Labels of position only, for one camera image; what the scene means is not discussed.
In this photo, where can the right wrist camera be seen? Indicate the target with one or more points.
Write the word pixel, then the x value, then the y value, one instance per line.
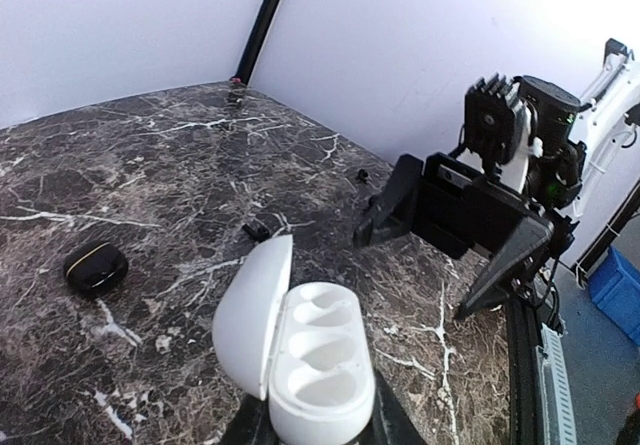
pixel 499 132

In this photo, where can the right black frame post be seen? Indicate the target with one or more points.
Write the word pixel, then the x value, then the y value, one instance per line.
pixel 255 42

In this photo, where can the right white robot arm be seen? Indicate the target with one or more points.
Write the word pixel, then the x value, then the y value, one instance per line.
pixel 580 137

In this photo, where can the black charging case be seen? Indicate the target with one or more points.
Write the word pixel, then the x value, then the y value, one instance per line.
pixel 95 268

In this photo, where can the black front rail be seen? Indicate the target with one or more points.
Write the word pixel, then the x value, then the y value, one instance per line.
pixel 526 408

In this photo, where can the white slotted cable duct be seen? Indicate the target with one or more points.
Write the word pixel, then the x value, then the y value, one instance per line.
pixel 557 407

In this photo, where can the white earbud charging case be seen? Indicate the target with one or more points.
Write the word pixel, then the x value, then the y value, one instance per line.
pixel 300 351

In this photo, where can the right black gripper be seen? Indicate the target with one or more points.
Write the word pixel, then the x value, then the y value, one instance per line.
pixel 456 208

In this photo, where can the blue plastic bin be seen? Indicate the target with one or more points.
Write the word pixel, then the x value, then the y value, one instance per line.
pixel 614 289

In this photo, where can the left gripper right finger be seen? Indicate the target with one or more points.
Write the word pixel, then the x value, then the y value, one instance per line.
pixel 390 424

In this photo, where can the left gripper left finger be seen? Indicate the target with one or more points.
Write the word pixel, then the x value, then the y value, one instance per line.
pixel 253 423

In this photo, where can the black earbud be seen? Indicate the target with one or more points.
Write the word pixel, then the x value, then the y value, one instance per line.
pixel 258 234
pixel 362 176

